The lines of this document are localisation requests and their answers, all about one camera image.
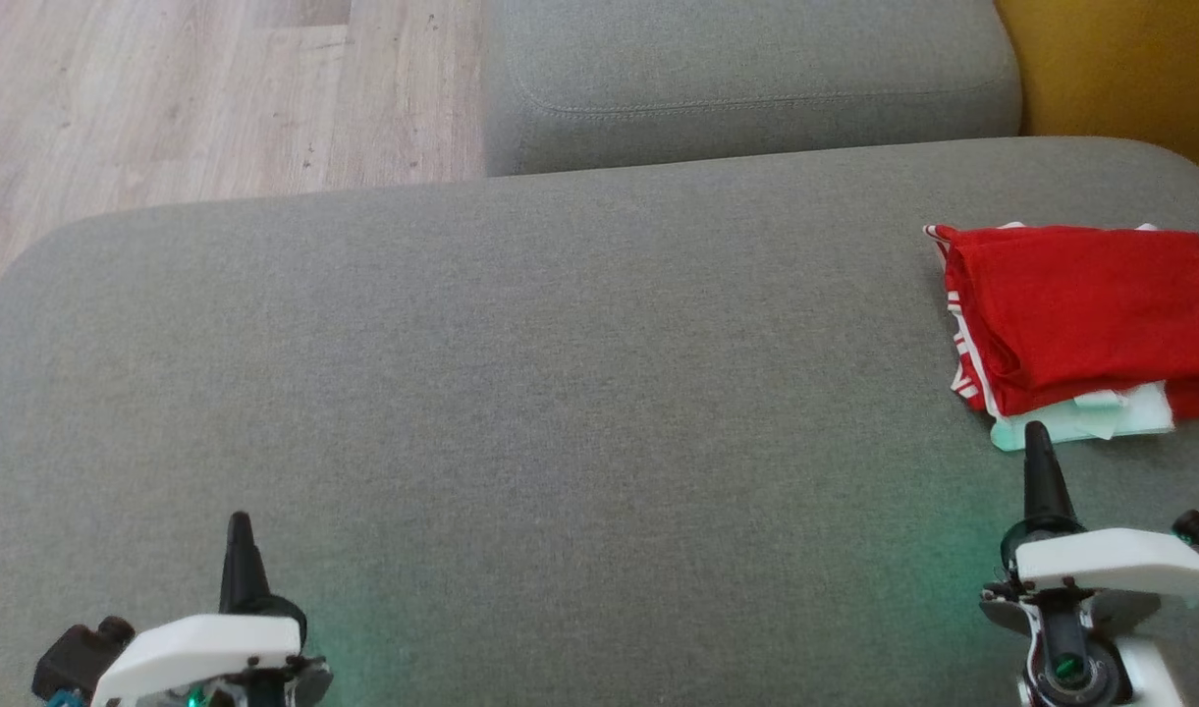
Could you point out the large grey sofa ottoman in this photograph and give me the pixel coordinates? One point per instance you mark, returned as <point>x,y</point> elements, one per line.
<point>560,412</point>

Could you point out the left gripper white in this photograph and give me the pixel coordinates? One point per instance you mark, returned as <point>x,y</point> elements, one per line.
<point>201,653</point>

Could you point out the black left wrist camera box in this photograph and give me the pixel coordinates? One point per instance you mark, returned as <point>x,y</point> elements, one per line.
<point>79,658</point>

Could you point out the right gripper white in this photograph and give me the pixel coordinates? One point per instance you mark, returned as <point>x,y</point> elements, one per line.
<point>1115,565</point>

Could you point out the long grey sofa seat cushion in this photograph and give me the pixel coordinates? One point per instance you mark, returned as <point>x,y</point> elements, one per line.
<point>756,79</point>

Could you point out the red basketball jersey white trim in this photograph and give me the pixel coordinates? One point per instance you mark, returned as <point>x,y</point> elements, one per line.
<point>1090,304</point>

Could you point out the wide yellow sofa back cushion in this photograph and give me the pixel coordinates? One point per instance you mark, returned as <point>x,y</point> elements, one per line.
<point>1129,69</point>

